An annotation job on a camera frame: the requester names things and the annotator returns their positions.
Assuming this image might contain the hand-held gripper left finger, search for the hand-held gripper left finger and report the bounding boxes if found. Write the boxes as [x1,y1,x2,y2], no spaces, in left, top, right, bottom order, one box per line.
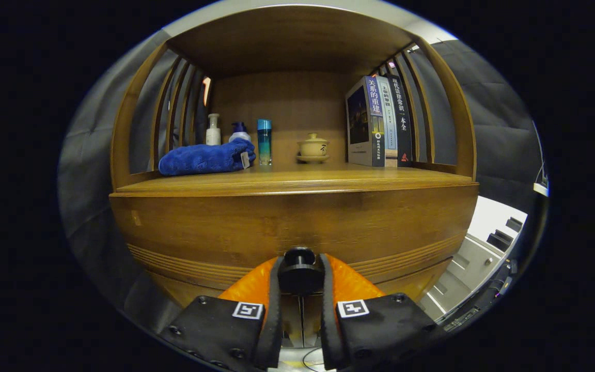
[159,257,284,370]

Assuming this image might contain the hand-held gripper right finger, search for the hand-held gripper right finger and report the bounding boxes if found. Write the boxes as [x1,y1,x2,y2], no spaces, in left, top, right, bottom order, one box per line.
[319,253,445,371]

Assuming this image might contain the wooden drawer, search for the wooden drawer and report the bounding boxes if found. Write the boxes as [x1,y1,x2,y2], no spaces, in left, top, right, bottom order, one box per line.
[109,185,480,291]

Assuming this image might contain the wooden countertop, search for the wooden countertop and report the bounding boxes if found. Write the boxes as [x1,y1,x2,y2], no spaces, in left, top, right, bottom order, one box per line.
[116,162,477,197]

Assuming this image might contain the wooden cabinet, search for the wooden cabinet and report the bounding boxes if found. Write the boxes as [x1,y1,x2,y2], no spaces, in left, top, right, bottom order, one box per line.
[109,5,480,311]

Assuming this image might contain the white furniture unit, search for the white furniture unit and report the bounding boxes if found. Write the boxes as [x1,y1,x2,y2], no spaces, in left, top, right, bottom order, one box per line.
[421,196,528,321]

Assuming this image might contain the beige lidded tea cup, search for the beige lidded tea cup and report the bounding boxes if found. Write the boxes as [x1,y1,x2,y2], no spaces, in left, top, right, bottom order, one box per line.
[298,133,329,158]

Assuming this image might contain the teal gradient bottle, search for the teal gradient bottle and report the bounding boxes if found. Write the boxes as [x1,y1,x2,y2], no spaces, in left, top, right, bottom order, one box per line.
[257,119,273,166]

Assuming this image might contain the folded blue towel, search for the folded blue towel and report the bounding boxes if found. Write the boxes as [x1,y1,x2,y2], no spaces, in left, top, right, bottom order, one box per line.
[158,138,257,176]

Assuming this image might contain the white bottle with blue cap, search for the white bottle with blue cap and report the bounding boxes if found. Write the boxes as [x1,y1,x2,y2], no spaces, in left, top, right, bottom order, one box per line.
[228,121,252,144]

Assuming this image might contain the white pump bottle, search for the white pump bottle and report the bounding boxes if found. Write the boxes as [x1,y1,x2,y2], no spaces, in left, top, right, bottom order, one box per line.
[206,113,222,146]

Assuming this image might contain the dark book with blue spine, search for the dark book with blue spine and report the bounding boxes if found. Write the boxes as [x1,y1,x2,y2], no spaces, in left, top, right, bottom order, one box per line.
[346,76,386,167]

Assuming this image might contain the book with pale spine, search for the book with pale spine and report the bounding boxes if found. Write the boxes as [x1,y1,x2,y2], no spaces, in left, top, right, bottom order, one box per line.
[378,76,398,167]

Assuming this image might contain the book with black spine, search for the book with black spine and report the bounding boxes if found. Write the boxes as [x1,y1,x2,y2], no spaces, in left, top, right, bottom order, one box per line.
[386,74,413,167]

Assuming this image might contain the black backdrop cloth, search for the black backdrop cloth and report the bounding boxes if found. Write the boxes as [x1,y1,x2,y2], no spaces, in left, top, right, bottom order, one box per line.
[59,30,547,323]

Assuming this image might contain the black floor cable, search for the black floor cable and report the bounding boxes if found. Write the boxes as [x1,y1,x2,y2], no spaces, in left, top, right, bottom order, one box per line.
[302,347,329,370]

